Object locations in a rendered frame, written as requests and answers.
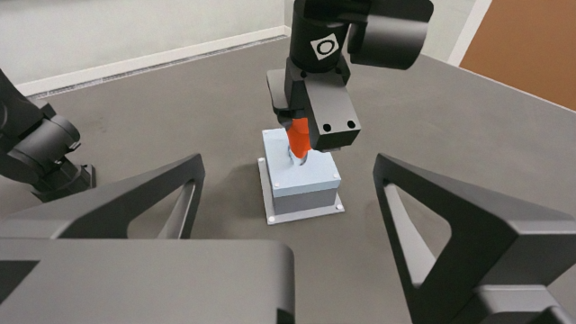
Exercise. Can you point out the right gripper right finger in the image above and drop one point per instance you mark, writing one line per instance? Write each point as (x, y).
(497, 240)

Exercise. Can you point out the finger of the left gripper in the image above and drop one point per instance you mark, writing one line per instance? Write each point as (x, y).
(285, 119)

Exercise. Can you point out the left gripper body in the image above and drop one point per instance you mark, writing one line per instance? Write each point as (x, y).
(275, 81)

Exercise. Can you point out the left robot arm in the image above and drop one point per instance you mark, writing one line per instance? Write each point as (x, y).
(383, 33)

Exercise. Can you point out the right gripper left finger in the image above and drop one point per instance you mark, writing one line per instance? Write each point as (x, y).
(106, 211)

